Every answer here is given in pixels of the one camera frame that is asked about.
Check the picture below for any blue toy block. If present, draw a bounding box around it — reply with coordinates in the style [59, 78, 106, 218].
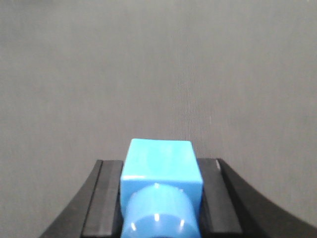
[120, 138, 204, 238]

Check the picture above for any black conveyor belt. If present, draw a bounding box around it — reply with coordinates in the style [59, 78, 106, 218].
[0, 0, 317, 238]

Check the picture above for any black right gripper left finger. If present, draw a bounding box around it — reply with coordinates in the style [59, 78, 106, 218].
[41, 160, 123, 238]

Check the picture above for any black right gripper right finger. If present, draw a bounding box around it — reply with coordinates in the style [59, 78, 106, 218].
[198, 158, 317, 238]

